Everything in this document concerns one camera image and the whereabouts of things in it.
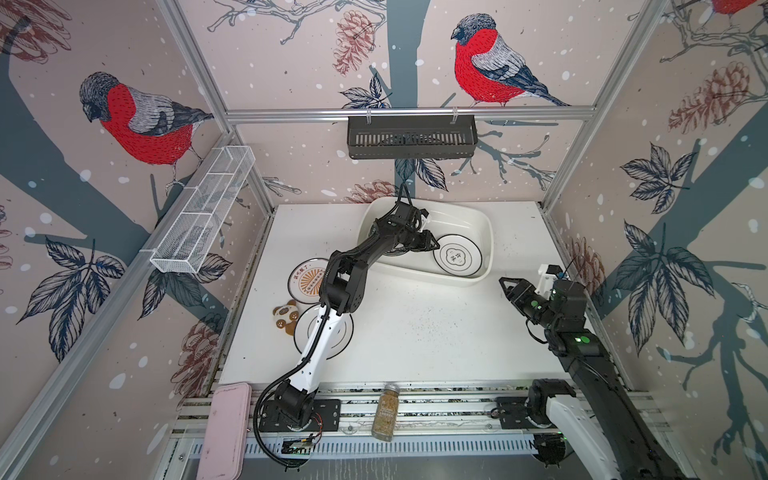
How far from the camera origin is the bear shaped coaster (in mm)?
892

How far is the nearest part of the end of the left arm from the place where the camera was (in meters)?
0.83

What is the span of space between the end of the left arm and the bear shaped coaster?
37 centimetres

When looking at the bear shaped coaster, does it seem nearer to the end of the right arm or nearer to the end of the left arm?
Result: the end of the left arm
